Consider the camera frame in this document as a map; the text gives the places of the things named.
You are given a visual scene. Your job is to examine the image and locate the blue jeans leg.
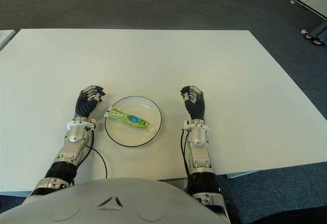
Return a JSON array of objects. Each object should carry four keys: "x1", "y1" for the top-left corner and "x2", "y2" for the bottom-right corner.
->
[{"x1": 310, "y1": 21, "x2": 327, "y2": 42}]

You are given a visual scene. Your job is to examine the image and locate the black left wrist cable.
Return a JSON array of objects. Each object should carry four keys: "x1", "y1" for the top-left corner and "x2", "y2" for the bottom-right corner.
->
[{"x1": 85, "y1": 128, "x2": 108, "y2": 179}]

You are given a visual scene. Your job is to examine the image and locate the green toothpaste tube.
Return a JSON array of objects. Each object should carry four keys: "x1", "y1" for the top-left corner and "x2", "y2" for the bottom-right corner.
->
[{"x1": 104, "y1": 108, "x2": 157, "y2": 133}]

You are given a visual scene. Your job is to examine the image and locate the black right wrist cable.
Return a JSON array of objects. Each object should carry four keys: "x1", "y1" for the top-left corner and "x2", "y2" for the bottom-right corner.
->
[{"x1": 180, "y1": 129, "x2": 191, "y2": 184}]

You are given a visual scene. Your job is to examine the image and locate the grey robot torso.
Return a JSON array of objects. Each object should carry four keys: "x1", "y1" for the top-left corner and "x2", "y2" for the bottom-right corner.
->
[{"x1": 5, "y1": 177, "x2": 230, "y2": 224}]

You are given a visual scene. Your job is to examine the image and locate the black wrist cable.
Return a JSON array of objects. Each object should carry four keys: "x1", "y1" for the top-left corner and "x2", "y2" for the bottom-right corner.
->
[
  {"x1": 85, "y1": 128, "x2": 108, "y2": 179},
  {"x1": 180, "y1": 129, "x2": 191, "y2": 184}
]

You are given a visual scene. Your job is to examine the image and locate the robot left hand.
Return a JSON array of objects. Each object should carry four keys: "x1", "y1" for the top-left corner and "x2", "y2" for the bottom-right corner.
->
[{"x1": 74, "y1": 85, "x2": 107, "y2": 119}]

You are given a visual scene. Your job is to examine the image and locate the sandalled feet of person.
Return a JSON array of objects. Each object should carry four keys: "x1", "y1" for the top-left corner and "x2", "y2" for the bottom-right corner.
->
[{"x1": 303, "y1": 33, "x2": 324, "y2": 46}]

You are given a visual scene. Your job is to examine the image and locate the white plate with black rim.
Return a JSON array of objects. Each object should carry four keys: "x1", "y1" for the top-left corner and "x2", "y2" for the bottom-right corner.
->
[{"x1": 104, "y1": 95, "x2": 162, "y2": 147}]

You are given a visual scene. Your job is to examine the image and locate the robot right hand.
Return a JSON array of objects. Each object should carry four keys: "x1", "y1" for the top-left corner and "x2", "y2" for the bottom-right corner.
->
[{"x1": 180, "y1": 85, "x2": 206, "y2": 120}]

